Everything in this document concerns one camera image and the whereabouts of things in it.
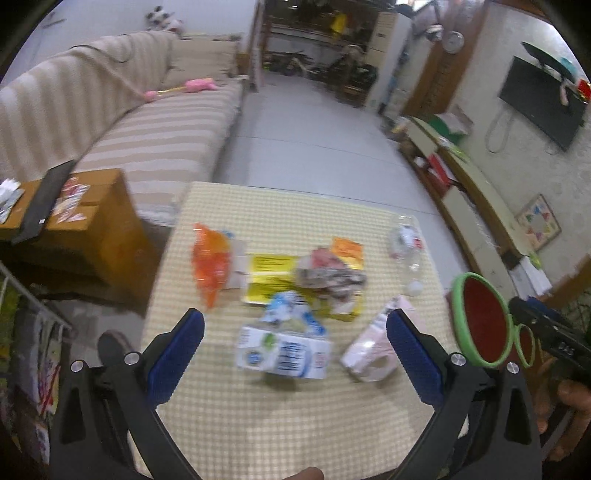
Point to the orange snack packet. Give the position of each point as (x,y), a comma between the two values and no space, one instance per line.
(212,263)

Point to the green checkered tablecloth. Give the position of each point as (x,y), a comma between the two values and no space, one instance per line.
(277,424)

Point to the red flat box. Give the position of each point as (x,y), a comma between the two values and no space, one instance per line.
(436,168)

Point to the clear plastic bottle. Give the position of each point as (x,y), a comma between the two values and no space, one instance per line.
(406,244)

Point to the black wall television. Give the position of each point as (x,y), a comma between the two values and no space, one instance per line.
(540,101)

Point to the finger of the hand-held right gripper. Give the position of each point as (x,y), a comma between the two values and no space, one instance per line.
(528,318)
(551,314)

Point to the small red green-rimmed bin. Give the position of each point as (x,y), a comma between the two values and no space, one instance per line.
(526,346)

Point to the white cardboard box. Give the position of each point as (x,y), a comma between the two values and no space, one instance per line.
(531,277)

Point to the checkers game board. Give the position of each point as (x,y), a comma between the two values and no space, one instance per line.
(538,224)

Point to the large red green-rimmed bin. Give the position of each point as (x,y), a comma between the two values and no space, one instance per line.
(485,318)

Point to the round wall clock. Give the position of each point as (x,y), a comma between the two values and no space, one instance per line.
(454,40)

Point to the balance bike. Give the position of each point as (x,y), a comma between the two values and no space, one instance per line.
(300,64)

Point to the beige cushion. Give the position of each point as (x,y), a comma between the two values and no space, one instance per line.
(203,57)

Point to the standing air conditioner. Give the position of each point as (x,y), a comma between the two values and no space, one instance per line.
(385,50)

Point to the colourful printed sheet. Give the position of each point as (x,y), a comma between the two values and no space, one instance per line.
(41,369)

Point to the wooden side table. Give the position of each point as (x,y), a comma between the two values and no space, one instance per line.
(106,240)

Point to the person's left hand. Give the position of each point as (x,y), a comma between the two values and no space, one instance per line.
(304,474)

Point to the green cardboard box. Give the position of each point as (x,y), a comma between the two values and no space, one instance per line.
(445,127)

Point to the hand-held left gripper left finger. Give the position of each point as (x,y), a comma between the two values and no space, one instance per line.
(175,357)

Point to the yellow hanging garment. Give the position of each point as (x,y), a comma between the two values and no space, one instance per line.
(338,24)

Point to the blue white milk carton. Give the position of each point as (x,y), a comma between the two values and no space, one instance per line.
(281,355)

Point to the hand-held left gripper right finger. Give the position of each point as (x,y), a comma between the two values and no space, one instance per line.
(415,362)

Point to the plush toys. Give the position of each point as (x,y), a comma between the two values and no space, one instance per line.
(161,18)

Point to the silver blue wrapper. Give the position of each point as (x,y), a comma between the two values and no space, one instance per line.
(288,309)

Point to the red white sachets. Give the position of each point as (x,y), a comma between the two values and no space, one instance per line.
(69,201)

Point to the dark slipper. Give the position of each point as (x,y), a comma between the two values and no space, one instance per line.
(113,346)

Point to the beige striped sofa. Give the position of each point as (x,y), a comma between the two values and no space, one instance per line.
(152,152)

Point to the black tablet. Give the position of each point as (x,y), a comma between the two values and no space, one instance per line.
(41,203)

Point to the yellow tea carton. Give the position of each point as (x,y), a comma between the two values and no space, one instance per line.
(268,281)

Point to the crumpled grey pink wrapper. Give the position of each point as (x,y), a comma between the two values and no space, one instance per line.
(330,277)

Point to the dark stroller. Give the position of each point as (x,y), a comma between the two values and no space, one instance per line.
(351,74)

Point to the pink white paper box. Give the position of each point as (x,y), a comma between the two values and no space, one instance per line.
(369,346)

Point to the person's right hand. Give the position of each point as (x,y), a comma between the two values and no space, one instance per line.
(575,392)

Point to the cream wooden television cabinet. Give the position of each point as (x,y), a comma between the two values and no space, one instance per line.
(480,184)

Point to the pink toy wand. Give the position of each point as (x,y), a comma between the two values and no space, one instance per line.
(198,86)

